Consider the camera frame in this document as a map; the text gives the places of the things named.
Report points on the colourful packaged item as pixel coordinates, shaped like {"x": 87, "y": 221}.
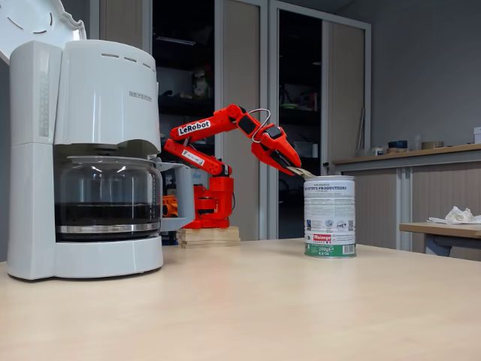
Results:
{"x": 300, "y": 99}

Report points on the white green coffee tin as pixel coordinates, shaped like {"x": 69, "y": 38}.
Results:
{"x": 330, "y": 214}

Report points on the small white container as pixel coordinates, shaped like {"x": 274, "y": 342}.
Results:
{"x": 377, "y": 151}

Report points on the white box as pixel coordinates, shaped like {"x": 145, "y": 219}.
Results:
{"x": 477, "y": 135}

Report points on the grey tambour door cabinet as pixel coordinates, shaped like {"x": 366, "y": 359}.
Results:
{"x": 248, "y": 210}
{"x": 349, "y": 56}

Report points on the dark blue tape roll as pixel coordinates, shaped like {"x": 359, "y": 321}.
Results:
{"x": 397, "y": 144}

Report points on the orange printed plastic part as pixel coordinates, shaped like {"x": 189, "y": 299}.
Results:
{"x": 170, "y": 207}

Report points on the low cabinet wooden top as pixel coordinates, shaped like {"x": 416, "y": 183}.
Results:
{"x": 376, "y": 203}

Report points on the wooden base block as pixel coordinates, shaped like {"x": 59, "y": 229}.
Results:
{"x": 210, "y": 237}

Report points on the tan tape roll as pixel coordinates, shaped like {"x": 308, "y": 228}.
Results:
{"x": 432, "y": 145}

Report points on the crumpled white cloth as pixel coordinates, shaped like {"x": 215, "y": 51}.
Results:
{"x": 458, "y": 215}

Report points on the wooden side table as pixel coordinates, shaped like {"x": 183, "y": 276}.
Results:
{"x": 439, "y": 230}

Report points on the green printed box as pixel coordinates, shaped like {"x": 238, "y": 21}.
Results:
{"x": 201, "y": 84}

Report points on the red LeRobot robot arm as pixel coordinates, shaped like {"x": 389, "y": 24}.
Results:
{"x": 210, "y": 188}

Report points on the white drip coffee maker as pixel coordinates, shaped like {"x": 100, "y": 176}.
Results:
{"x": 101, "y": 113}

